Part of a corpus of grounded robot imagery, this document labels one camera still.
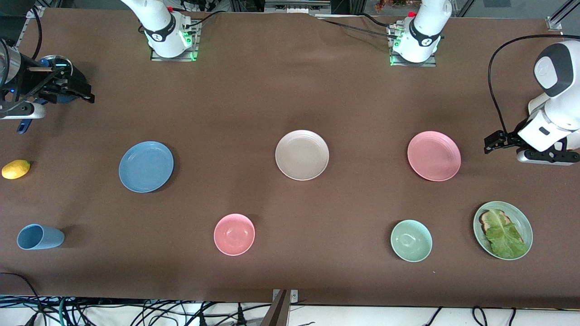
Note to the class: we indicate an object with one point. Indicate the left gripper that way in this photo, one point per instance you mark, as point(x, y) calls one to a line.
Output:
point(509, 138)

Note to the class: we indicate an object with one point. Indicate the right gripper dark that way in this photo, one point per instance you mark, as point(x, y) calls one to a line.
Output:
point(31, 81)

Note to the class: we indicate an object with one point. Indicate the pink plate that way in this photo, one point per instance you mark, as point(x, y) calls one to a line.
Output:
point(434, 156)

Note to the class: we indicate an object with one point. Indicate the blue plate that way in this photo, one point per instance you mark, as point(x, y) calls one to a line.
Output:
point(146, 166)

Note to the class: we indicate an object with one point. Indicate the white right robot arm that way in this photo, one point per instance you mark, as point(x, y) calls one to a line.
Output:
point(158, 27)

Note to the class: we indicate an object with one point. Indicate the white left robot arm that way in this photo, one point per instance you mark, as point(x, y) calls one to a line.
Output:
point(423, 31)

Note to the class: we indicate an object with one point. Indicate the glass pan lid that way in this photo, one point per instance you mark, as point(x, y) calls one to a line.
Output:
point(56, 61)

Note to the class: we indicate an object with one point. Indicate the blue saucepan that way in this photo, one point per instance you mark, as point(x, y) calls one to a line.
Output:
point(23, 127)

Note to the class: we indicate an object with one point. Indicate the toast bread slice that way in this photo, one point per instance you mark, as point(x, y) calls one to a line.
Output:
point(485, 220)

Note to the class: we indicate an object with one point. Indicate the yellow lemon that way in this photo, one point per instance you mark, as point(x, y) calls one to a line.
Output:
point(16, 169)

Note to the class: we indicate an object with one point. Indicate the green plate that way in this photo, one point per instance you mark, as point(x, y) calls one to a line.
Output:
point(523, 226)

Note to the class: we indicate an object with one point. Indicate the green lettuce leaf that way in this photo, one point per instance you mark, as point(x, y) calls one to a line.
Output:
point(505, 237)

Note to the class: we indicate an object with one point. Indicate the green bowl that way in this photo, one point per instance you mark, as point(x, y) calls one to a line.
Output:
point(411, 241)

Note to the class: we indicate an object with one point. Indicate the blue cup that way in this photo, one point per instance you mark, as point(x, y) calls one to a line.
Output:
point(41, 237)

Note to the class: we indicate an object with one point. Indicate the orange red background object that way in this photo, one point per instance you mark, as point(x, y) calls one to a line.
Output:
point(389, 4)

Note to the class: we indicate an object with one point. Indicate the beige plate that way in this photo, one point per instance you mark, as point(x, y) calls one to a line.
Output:
point(302, 155)

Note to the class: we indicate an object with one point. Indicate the brown table cloth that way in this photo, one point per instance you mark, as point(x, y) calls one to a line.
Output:
point(272, 90)

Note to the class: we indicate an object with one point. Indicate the pink bowl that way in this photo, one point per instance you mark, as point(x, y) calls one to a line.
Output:
point(234, 234)

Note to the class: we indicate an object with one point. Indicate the grey metal box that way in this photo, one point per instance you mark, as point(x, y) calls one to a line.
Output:
point(294, 7)

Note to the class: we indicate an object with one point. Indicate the black power plug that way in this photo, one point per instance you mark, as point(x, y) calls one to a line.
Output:
point(240, 317)

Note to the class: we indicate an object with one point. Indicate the aluminium frame profile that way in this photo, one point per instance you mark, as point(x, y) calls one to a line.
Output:
point(40, 11)
point(553, 22)

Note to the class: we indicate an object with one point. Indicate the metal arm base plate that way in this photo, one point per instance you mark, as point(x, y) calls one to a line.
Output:
point(396, 61)
point(192, 50)

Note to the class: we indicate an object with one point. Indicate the small metal bracket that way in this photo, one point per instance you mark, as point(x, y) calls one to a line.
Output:
point(294, 296)

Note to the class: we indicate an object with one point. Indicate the dark mount post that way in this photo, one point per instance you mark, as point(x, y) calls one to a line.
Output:
point(277, 314)

